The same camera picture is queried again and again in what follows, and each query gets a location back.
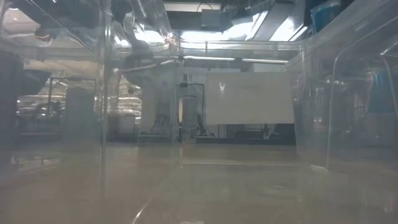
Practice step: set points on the white board panel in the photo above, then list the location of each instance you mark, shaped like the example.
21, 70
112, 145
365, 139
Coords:
248, 99

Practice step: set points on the dark blue panel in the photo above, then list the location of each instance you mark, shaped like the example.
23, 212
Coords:
34, 81

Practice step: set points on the grey ceiling box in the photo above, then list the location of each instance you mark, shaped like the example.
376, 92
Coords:
211, 18

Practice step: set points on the black yellow ceiling fixture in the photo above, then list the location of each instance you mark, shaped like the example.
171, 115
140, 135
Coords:
43, 36

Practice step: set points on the long ceiling light tube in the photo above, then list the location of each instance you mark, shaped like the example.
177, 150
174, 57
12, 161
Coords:
208, 58

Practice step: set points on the clear plastic bin with label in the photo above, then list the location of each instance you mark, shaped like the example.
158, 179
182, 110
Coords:
236, 46

